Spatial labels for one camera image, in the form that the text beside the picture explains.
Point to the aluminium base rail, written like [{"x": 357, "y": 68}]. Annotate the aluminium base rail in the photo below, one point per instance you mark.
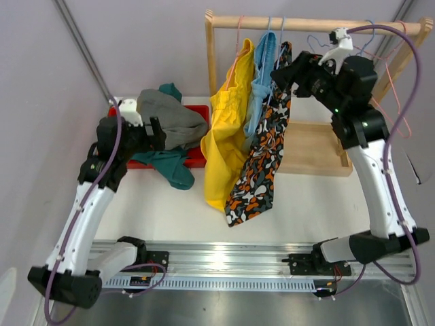
[{"x": 238, "y": 260}]

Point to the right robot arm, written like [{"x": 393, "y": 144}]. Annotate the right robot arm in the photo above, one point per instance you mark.
[{"x": 363, "y": 134}]

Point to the grey shorts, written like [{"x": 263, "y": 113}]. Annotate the grey shorts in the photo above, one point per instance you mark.
[{"x": 183, "y": 127}]

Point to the white slotted cable duct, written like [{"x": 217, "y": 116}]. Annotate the white slotted cable duct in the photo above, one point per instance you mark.
[{"x": 215, "y": 284}]

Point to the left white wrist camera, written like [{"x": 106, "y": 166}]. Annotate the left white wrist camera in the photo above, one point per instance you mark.
[{"x": 128, "y": 110}]

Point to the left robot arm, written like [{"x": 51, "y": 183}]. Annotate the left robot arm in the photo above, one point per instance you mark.
[{"x": 68, "y": 276}]

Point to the dark green shorts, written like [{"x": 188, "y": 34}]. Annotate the dark green shorts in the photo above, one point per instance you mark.
[{"x": 170, "y": 164}]

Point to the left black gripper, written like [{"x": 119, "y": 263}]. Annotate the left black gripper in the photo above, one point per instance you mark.
[{"x": 154, "y": 142}]

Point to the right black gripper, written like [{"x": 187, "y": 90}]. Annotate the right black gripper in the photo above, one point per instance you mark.
[{"x": 304, "y": 69}]

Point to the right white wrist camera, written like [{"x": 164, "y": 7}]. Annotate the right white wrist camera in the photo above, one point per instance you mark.
[{"x": 342, "y": 45}]

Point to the light blue shorts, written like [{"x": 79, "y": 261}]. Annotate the light blue shorts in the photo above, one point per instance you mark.
[{"x": 254, "y": 110}]

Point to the pink hanger under yellow shorts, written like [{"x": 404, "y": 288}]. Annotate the pink hanger under yellow shorts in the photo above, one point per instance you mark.
[{"x": 236, "y": 52}]

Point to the camouflage patterned shorts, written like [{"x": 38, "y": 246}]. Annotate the camouflage patterned shorts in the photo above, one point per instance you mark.
[{"x": 268, "y": 117}]

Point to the yellow shorts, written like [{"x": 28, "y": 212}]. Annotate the yellow shorts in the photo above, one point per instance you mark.
[{"x": 222, "y": 145}]

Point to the red plastic bin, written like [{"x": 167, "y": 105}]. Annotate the red plastic bin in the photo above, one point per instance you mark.
[{"x": 195, "y": 158}]

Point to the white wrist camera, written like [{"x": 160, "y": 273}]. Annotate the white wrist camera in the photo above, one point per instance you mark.
[
  {"x": 342, "y": 45},
  {"x": 128, "y": 110}
]

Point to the wooden clothes rack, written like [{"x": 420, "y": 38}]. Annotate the wooden clothes rack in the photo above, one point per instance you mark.
[{"x": 213, "y": 22}]

